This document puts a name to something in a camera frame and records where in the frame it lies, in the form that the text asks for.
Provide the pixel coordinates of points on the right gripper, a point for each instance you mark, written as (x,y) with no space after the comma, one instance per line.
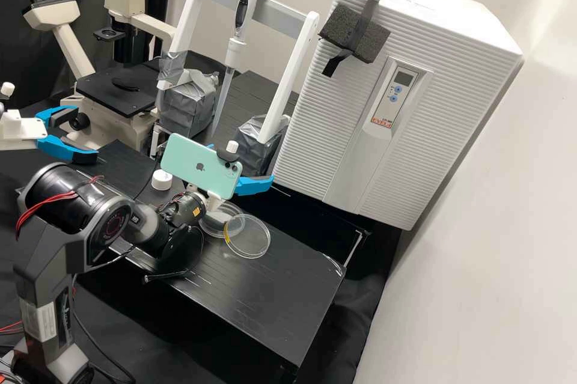
(214,201)

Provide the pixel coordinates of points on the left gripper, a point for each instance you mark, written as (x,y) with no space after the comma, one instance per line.
(18,129)

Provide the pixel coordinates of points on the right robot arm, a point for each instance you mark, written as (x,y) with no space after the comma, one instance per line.
(54,203)

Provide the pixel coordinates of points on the petri dish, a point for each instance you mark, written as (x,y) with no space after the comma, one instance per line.
(214,219)

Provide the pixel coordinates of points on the cream microscope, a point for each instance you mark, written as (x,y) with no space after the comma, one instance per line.
(108,100)

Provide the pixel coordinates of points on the petri dish lid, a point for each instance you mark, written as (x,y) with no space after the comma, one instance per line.
(252,240)

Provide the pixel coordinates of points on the incubator door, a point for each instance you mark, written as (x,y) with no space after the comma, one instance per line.
(333,131)

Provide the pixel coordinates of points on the white pipette stand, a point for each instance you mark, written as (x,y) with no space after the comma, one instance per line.
(288,86)

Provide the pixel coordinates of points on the pipette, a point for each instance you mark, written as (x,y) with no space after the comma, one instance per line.
(235,48)

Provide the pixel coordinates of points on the white incubator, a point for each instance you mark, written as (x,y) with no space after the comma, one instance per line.
(460,86)

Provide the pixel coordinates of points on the right wrist camera phone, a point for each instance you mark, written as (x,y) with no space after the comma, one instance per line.
(198,165)

